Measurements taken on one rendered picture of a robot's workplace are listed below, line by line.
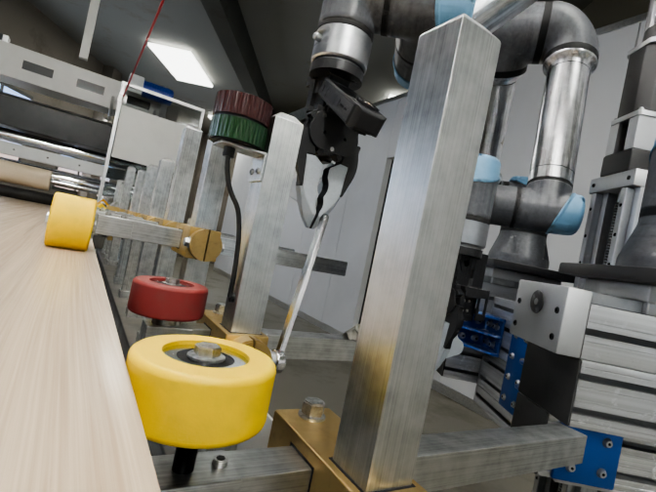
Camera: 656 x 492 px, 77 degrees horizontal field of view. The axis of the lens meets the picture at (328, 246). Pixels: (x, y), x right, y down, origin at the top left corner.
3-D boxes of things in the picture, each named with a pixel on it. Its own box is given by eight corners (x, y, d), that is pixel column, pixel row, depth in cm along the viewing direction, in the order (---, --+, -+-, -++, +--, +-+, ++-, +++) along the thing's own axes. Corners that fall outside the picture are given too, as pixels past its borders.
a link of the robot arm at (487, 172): (502, 167, 72) (506, 153, 64) (489, 228, 72) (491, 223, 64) (455, 161, 75) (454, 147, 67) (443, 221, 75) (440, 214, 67)
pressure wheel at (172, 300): (181, 368, 51) (200, 277, 51) (196, 393, 44) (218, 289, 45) (109, 366, 47) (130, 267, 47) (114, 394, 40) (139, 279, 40)
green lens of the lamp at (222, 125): (252, 155, 48) (256, 137, 48) (272, 150, 43) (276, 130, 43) (201, 140, 45) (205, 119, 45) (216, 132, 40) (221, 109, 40)
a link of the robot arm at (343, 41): (383, 42, 54) (331, 13, 49) (376, 76, 54) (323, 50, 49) (350, 59, 60) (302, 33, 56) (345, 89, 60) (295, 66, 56)
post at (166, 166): (137, 333, 113) (173, 161, 113) (139, 337, 110) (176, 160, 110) (123, 332, 111) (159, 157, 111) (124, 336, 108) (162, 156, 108)
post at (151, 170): (128, 311, 134) (158, 166, 134) (129, 313, 131) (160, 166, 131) (116, 309, 132) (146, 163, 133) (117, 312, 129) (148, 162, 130)
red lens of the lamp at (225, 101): (256, 135, 48) (260, 116, 48) (277, 127, 43) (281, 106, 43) (205, 117, 45) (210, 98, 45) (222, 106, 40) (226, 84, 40)
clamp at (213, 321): (228, 348, 55) (236, 311, 55) (267, 389, 44) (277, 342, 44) (185, 347, 52) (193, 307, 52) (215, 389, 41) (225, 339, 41)
